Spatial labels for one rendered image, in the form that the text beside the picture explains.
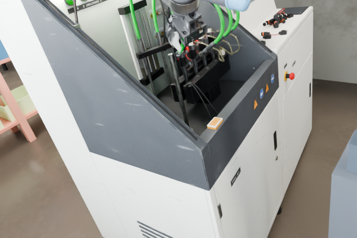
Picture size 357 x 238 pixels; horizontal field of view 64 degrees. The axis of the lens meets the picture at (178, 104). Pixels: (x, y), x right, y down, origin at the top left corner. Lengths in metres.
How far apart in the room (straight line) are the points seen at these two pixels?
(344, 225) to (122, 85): 0.81
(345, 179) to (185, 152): 0.46
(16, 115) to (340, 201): 2.95
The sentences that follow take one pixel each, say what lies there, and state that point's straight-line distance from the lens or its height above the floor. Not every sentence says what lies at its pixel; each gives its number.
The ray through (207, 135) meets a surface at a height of 0.95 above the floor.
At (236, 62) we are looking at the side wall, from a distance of 1.41.
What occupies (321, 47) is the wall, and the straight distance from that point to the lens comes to 3.13.
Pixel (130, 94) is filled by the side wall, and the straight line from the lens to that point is 0.86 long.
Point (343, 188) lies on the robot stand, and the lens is 0.98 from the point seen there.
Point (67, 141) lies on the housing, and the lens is 1.39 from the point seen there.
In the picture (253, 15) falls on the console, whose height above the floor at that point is 1.04.
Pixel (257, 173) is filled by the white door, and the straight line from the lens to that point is 1.31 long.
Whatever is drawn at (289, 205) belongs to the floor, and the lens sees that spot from 1.92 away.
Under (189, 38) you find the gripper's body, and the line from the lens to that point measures 0.80.
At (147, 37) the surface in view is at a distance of 1.39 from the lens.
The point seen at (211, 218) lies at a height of 0.66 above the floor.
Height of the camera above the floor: 1.45
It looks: 28 degrees down
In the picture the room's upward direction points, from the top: 14 degrees counter-clockwise
